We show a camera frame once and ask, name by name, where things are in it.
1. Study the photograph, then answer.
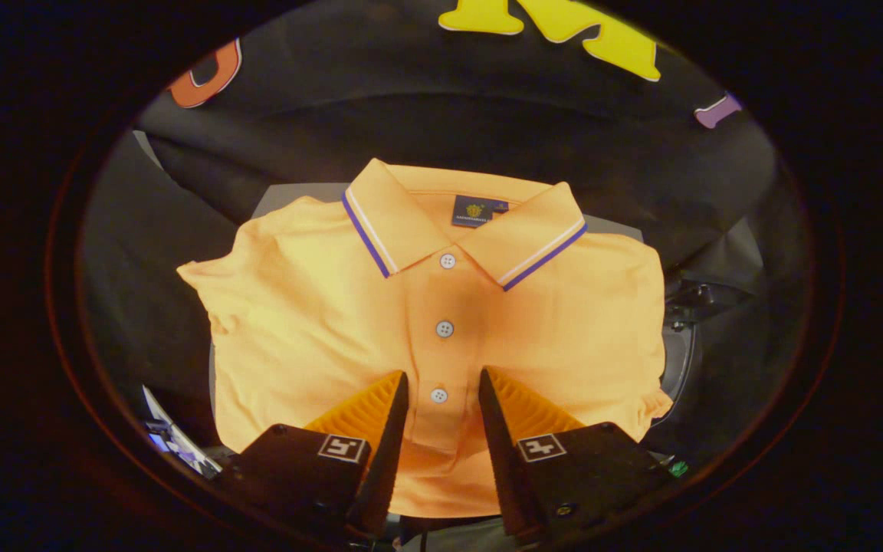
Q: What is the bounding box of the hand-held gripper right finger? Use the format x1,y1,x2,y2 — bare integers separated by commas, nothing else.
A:
478,366,678,551

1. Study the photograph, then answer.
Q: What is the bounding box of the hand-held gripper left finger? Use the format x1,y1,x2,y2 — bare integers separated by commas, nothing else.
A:
212,370,410,552

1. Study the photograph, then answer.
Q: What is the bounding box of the orange polo shirt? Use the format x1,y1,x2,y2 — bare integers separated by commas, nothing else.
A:
177,159,674,519

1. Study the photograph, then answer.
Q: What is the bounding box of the grey washing machine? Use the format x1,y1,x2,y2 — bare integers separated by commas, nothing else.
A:
641,218,766,445

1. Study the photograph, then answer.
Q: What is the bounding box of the white and blue sheet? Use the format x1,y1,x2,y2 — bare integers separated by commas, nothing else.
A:
141,386,222,478

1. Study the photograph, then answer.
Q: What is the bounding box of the grey cabinet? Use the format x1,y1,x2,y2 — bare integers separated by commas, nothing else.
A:
208,182,645,461

